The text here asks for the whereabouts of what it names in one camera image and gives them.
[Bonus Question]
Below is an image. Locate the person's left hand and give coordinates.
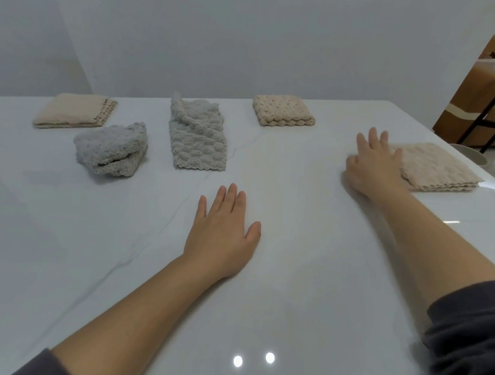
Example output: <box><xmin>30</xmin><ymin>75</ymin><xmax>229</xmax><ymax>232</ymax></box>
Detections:
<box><xmin>180</xmin><ymin>179</ymin><xmax>266</xmax><ymax>284</ymax></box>

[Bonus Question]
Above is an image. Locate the person's right hand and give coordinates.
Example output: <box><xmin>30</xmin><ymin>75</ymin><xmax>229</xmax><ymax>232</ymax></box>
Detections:
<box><xmin>342</xmin><ymin>125</ymin><xmax>411</xmax><ymax>203</ymax></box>

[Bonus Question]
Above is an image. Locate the person's left forearm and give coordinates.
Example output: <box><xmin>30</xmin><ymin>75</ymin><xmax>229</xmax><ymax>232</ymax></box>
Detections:
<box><xmin>47</xmin><ymin>244</ymin><xmax>225</xmax><ymax>375</ymax></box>

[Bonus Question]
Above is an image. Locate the person's right forearm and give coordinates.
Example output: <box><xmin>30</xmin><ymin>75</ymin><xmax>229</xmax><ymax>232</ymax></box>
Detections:
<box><xmin>360</xmin><ymin>183</ymin><xmax>495</xmax><ymax>323</ymax></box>

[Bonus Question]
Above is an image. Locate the large beige folded towel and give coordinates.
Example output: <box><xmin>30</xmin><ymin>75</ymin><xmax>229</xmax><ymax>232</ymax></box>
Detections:
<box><xmin>385</xmin><ymin>139</ymin><xmax>488</xmax><ymax>198</ymax></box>

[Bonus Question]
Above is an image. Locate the long grey textured towel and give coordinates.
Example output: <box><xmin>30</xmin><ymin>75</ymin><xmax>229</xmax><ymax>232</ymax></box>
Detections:
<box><xmin>164</xmin><ymin>91</ymin><xmax>233</xmax><ymax>174</ymax></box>

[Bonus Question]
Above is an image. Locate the white round bin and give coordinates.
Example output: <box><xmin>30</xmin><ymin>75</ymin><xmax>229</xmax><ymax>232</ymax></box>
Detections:
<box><xmin>447</xmin><ymin>143</ymin><xmax>490</xmax><ymax>167</ymax></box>

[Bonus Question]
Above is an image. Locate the small beige bobbled towel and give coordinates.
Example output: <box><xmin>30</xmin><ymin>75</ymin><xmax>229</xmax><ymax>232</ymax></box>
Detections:
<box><xmin>251</xmin><ymin>92</ymin><xmax>318</xmax><ymax>131</ymax></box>

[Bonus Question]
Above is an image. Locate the brown cardboard box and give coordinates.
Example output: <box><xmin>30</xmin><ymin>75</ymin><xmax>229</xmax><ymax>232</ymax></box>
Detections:
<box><xmin>431</xmin><ymin>27</ymin><xmax>495</xmax><ymax>150</ymax></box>

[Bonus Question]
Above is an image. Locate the crumpled grey fluffy towel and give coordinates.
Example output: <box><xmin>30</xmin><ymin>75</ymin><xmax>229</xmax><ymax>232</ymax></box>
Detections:
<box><xmin>70</xmin><ymin>116</ymin><xmax>151</xmax><ymax>181</ymax></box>

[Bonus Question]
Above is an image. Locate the smooth beige folded towel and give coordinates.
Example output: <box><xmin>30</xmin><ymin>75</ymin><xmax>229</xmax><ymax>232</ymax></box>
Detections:
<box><xmin>32</xmin><ymin>90</ymin><xmax>119</xmax><ymax>136</ymax></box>

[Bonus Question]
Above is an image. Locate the dark grey right sleeve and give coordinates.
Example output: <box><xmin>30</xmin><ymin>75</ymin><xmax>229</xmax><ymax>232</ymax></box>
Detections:
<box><xmin>420</xmin><ymin>273</ymin><xmax>495</xmax><ymax>375</ymax></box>

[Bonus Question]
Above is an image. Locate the dark grey sleeve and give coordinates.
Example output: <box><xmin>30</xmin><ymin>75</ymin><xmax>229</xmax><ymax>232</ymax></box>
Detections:
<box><xmin>11</xmin><ymin>345</ymin><xmax>81</xmax><ymax>375</ymax></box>
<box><xmin>420</xmin><ymin>273</ymin><xmax>495</xmax><ymax>375</ymax></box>

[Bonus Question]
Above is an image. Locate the dark grey left sleeve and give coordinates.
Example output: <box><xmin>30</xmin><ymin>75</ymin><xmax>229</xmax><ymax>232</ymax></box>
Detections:
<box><xmin>11</xmin><ymin>345</ymin><xmax>81</xmax><ymax>375</ymax></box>

